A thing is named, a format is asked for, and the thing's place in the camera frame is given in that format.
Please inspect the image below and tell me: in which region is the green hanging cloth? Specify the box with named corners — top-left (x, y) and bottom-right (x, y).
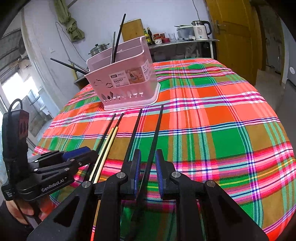
top-left (54, 0), bottom-right (85, 42)

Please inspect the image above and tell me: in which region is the red seasoning jar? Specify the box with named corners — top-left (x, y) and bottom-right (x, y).
top-left (153, 33), bottom-right (170, 45)

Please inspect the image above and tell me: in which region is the dark chopstick in basket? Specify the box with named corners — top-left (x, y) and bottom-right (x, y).
top-left (112, 13), bottom-right (126, 63)

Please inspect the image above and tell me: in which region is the grey utensil in basket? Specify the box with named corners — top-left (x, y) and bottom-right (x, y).
top-left (110, 31), bottom-right (116, 64)

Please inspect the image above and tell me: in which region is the wooden door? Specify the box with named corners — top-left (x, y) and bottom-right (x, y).
top-left (206, 1), bottom-right (263, 85)

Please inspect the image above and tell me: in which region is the silver refrigerator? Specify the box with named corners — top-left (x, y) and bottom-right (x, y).
top-left (276, 21), bottom-right (296, 149)

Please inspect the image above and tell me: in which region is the dark oil bottle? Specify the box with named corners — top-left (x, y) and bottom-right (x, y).
top-left (147, 27), bottom-right (154, 45)

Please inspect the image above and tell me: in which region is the wooden cutting board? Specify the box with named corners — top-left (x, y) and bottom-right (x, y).
top-left (121, 19), bottom-right (144, 42)

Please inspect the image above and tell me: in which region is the white electric kettle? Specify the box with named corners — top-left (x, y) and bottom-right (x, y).
top-left (191, 21), bottom-right (212, 40)

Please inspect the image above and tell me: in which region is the black chopstick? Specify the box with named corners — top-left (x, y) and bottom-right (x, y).
top-left (50, 58), bottom-right (88, 75)
top-left (124, 109), bottom-right (142, 162)
top-left (138, 105), bottom-right (164, 200)

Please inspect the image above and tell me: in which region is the plaid tablecloth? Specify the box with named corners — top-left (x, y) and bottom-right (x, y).
top-left (34, 59), bottom-right (295, 240)

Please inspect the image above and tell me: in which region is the left hand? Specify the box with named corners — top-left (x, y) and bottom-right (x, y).
top-left (4, 196), bottom-right (54, 225)

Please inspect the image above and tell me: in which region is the pink plastic utensil basket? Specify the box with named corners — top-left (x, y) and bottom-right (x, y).
top-left (85, 36), bottom-right (161, 110)

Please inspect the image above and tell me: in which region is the steel kitchen counter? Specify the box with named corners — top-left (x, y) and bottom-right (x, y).
top-left (149, 39), bottom-right (219, 62)

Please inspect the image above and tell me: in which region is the stainless steel steamer pot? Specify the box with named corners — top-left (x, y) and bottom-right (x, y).
top-left (89, 43), bottom-right (109, 56)

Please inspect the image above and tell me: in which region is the black chopstick on table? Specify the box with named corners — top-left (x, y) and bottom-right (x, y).
top-left (124, 109), bottom-right (142, 162)

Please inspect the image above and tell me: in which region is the light bamboo chopstick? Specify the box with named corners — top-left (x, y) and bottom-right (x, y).
top-left (93, 126), bottom-right (118, 183)

